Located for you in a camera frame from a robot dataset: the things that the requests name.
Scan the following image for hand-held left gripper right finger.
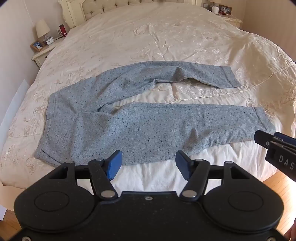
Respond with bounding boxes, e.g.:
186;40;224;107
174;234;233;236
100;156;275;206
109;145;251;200
175;151;251;202

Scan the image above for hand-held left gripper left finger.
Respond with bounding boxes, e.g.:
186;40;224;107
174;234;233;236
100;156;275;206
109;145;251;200
47;150;122;200

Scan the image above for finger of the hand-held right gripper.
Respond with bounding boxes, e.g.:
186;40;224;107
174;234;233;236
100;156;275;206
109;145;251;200
254;130;273;147
272;132;296;153

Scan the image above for grey speckled pants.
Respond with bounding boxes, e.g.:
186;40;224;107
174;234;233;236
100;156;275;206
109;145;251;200
34;61;276;167

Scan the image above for beige cardboard sheet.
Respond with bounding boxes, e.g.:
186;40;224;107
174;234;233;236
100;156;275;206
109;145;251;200
0;183;26;223

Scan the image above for cream nightstand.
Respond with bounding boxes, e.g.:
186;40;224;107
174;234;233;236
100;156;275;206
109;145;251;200
31;36;67;68
221;13;243;29

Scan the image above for cream embroidered bedspread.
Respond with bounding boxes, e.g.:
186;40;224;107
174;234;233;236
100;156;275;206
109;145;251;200
0;2;296;193

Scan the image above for cream tufted headboard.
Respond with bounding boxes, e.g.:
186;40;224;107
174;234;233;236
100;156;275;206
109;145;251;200
59;0;208;29

